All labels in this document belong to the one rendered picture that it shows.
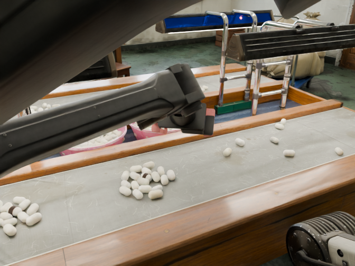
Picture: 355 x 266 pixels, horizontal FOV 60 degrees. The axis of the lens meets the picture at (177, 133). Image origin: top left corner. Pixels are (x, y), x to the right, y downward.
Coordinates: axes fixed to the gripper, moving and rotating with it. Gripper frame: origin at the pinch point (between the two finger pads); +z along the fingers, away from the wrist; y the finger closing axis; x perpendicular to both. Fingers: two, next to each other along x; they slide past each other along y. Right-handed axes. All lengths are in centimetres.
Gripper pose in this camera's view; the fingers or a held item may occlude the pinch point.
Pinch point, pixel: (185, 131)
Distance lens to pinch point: 76.3
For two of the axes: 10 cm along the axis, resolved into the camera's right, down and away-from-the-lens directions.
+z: 1.0, 4.1, 9.1
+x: 1.2, -9.1, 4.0
